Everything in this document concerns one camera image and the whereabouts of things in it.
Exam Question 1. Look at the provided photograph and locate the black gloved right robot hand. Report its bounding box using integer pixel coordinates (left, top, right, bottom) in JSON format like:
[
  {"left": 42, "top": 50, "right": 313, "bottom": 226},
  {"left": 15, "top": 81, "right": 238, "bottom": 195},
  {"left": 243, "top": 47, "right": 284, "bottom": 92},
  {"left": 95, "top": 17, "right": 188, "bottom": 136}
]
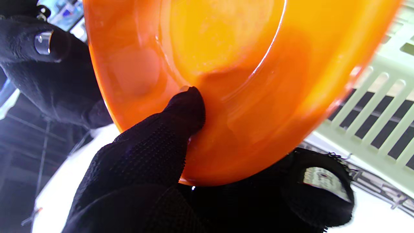
[{"left": 0, "top": 0, "right": 114, "bottom": 129}]

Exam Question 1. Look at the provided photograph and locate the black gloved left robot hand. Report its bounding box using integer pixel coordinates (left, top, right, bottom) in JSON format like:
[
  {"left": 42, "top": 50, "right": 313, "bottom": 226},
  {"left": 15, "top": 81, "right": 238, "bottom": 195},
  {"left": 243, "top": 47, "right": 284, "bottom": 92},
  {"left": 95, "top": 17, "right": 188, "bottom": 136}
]
[{"left": 61, "top": 86, "right": 355, "bottom": 233}]

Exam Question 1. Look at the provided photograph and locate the orange plastic bowl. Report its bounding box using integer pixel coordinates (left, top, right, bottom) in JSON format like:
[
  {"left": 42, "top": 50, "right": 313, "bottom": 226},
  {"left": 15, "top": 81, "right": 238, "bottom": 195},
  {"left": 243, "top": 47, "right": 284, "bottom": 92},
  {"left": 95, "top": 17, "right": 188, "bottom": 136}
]
[{"left": 82, "top": 0, "right": 403, "bottom": 186}]

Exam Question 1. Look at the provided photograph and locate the pale green plastic dish rack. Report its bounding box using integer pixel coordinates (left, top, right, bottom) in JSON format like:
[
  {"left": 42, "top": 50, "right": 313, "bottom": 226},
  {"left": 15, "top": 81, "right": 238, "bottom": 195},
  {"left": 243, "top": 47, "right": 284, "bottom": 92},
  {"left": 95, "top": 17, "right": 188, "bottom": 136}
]
[{"left": 315, "top": 0, "right": 414, "bottom": 198}]

